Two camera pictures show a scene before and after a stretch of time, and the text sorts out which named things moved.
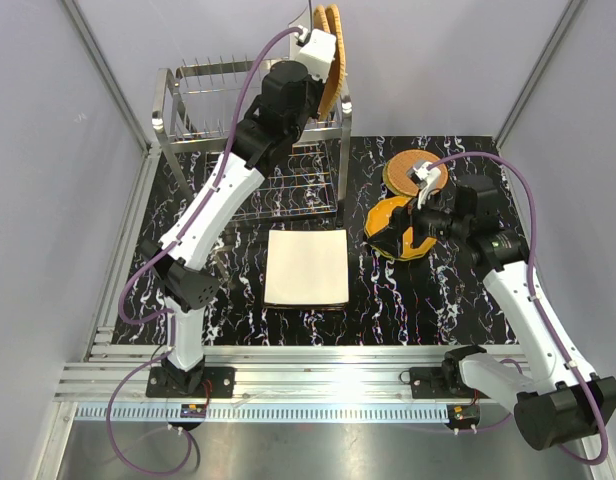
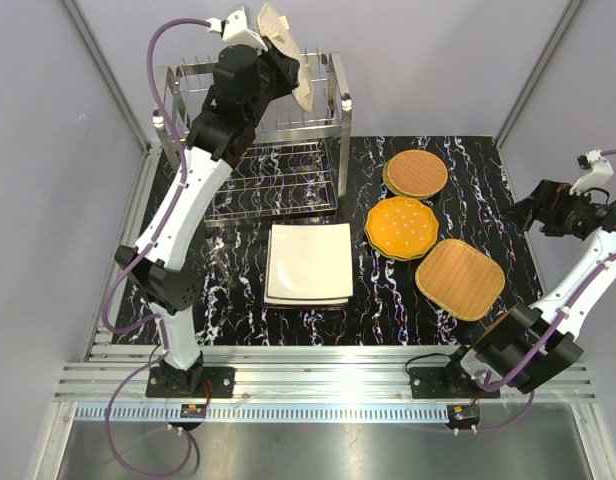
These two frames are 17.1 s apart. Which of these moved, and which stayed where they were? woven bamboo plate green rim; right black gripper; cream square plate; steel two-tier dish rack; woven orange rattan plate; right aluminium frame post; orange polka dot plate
Moved: cream square plate; right black gripper
Stayed: orange polka dot plate; steel two-tier dish rack; woven bamboo plate green rim; right aluminium frame post; woven orange rattan plate
